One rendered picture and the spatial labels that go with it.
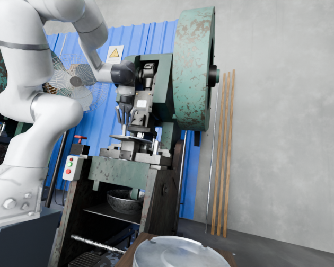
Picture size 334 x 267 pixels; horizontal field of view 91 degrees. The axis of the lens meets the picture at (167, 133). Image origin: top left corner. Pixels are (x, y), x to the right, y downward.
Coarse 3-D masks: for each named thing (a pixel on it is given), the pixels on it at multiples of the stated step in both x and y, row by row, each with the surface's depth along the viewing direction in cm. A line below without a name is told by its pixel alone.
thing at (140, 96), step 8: (136, 96) 123; (144, 96) 121; (136, 104) 121; (144, 104) 120; (136, 112) 119; (144, 112) 118; (136, 120) 115; (144, 120) 116; (152, 120) 123; (152, 128) 125
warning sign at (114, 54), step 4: (112, 48) 297; (116, 48) 294; (120, 48) 292; (108, 52) 297; (112, 52) 295; (116, 52) 292; (120, 52) 290; (108, 56) 295; (112, 56) 293; (116, 56) 290; (120, 56) 288; (108, 60) 293; (112, 60) 291; (116, 60) 288; (120, 60) 286
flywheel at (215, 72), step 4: (212, 68) 113; (216, 68) 113; (212, 72) 112; (216, 72) 115; (208, 76) 113; (212, 76) 113; (216, 76) 115; (208, 80) 115; (212, 80) 114; (216, 80) 116; (208, 84) 117; (212, 84) 117; (208, 88) 150
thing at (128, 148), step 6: (120, 138) 98; (126, 138) 94; (132, 138) 96; (126, 144) 106; (132, 144) 105; (138, 144) 110; (144, 144) 114; (120, 150) 106; (126, 150) 105; (132, 150) 104; (120, 156) 105; (126, 156) 104; (132, 156) 103
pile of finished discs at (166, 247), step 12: (156, 240) 60; (168, 240) 61; (180, 240) 63; (192, 240) 63; (144, 252) 51; (156, 252) 52; (168, 252) 52; (180, 252) 53; (192, 252) 54; (204, 252) 56; (216, 252) 56; (144, 264) 45; (156, 264) 46; (168, 264) 46; (180, 264) 46; (192, 264) 47; (204, 264) 49; (216, 264) 50; (228, 264) 50
